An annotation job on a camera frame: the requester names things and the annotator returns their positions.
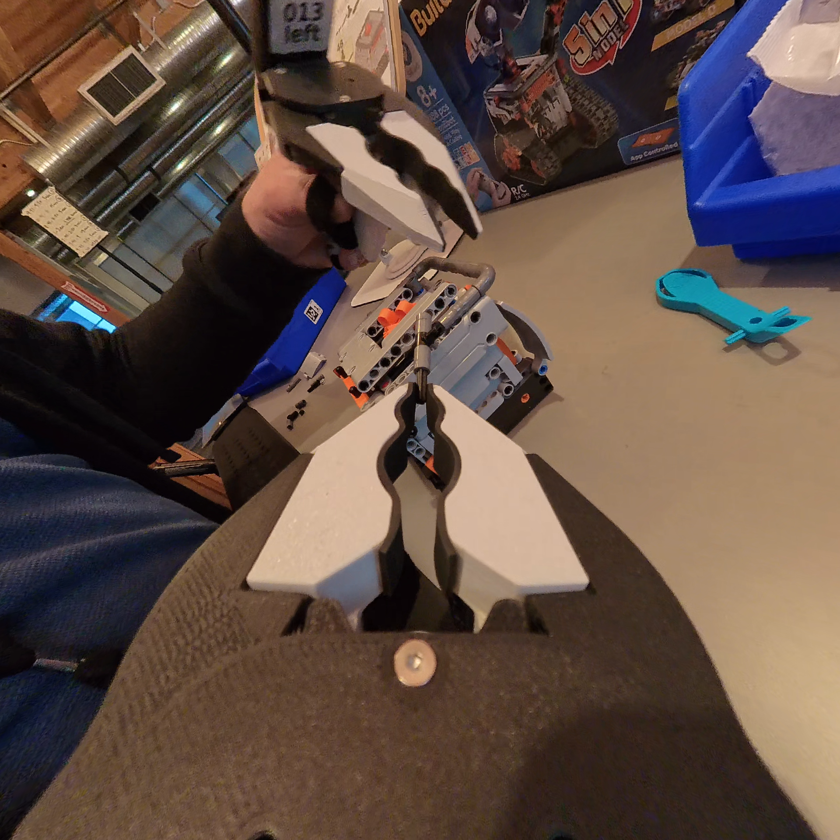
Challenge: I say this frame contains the person's blue trousers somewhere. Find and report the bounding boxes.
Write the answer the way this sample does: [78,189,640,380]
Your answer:
[0,420,224,795]

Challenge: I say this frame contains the white vent grille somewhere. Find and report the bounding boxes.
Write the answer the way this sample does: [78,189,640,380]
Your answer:
[77,46,165,126]

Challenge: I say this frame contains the blue bin with tag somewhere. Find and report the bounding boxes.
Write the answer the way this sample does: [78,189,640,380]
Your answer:
[197,268,349,447]

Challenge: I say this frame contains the clear plastic bags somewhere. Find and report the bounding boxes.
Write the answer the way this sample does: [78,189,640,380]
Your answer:
[746,0,840,95]

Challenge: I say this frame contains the grey toy brick model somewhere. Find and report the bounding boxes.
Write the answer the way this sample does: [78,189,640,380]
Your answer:
[335,259,555,469]

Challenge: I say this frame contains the teal brick separator tool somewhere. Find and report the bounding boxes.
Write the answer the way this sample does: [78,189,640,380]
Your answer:
[655,267,812,349]

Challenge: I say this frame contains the white hanging panel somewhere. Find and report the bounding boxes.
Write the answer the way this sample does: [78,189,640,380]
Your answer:
[20,184,110,258]

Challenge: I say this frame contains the robot kit box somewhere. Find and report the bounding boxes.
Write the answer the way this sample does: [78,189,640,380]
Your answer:
[394,0,752,214]

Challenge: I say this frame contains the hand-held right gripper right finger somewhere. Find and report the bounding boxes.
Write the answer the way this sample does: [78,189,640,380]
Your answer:
[427,384,590,619]

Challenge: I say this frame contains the silver ventilation duct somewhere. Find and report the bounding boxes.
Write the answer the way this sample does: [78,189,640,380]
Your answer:
[20,7,257,178]

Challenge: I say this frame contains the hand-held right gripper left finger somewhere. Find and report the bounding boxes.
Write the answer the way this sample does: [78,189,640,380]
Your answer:
[246,388,409,613]

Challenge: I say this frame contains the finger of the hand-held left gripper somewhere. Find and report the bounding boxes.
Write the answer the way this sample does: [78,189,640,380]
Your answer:
[304,121,456,248]
[372,105,485,241]

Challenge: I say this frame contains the person's left forearm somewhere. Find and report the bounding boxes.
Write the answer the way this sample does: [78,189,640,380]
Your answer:
[0,197,345,489]

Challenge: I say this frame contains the blue plastic bin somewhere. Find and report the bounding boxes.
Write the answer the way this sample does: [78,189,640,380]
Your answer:
[676,0,840,261]

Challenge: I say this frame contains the person's left hand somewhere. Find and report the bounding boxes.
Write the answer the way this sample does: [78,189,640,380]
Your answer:
[241,162,358,274]

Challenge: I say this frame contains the purple cloth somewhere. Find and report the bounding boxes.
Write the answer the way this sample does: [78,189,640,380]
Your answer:
[749,79,840,178]

